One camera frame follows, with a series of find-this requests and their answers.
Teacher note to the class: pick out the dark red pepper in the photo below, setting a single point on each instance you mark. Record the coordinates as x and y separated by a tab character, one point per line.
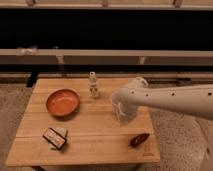
139	140

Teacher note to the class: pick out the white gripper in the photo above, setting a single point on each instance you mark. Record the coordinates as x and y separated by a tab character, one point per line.
125	113

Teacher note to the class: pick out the small clear bottle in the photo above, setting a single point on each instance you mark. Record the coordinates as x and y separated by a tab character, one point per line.
93	85

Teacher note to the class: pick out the wooden table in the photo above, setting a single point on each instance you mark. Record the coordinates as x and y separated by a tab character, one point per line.
94	134

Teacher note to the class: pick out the dark rectangular box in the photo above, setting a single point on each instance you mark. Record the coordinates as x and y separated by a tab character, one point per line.
54	138

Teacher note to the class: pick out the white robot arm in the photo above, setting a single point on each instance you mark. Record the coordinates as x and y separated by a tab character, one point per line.
195	100

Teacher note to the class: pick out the white sponge block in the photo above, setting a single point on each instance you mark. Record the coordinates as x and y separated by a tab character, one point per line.
62	131

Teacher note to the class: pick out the orange bowl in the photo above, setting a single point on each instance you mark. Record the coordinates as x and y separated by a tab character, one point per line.
62	102

